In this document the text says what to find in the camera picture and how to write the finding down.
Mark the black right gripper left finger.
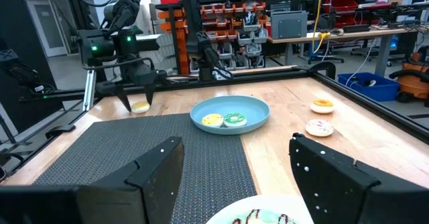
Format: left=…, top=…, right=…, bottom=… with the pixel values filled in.
left=0, top=136, right=185, bottom=224

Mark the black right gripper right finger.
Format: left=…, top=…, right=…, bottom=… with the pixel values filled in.
left=290, top=132, right=429, bottom=224

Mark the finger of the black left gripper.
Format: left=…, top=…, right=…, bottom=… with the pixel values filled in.
left=115, top=91, right=133, bottom=113
left=143, top=85, right=156, bottom=106

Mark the yellow glazed small donut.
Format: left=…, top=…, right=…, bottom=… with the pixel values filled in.
left=200, top=113, right=225, bottom=128
left=131, top=101, right=151, bottom=115

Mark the white sprinkled small donut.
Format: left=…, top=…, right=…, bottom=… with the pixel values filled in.
left=305, top=119, right=334, bottom=137

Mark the large mint glazed donut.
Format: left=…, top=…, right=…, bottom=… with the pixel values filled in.
left=231, top=209, right=299, bottom=224

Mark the orange glazed small donut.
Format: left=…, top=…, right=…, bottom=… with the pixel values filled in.
left=310, top=98, right=335, bottom=115

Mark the green glazed small donut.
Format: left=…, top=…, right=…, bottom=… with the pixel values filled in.
left=223, top=112, right=248, bottom=128

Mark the grey woven placemat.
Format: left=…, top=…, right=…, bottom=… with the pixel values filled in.
left=33, top=112, right=257, bottom=224

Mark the orange parts bin shelf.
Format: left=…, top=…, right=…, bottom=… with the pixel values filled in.
left=156, top=0, right=269, bottom=76

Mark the white plate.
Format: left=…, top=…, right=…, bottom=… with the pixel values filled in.
left=204, top=194, right=314, bottom=224

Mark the light blue plate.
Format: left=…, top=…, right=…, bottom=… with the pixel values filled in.
left=189, top=95, right=271, bottom=136

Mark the blue storage bin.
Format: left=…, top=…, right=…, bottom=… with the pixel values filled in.
left=337, top=71, right=401, bottom=103

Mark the orange shop vacuum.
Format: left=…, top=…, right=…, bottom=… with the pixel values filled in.
left=388, top=46, right=429, bottom=108

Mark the wooden workbench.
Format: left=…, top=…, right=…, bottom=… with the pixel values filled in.
left=267, top=25, right=420, bottom=78

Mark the grey metal box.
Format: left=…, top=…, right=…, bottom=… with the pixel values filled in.
left=270, top=10, right=308, bottom=40

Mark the red storage bin rack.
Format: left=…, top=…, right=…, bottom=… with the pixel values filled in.
left=323, top=0, right=389, bottom=29

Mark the silver aluminium bracket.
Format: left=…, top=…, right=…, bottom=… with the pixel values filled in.
left=82, top=68, right=97, bottom=113

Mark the black table frame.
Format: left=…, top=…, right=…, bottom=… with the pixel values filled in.
left=0, top=0, right=429, bottom=184

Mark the yellow hanging cable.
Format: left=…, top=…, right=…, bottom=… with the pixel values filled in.
left=311, top=0, right=331, bottom=54

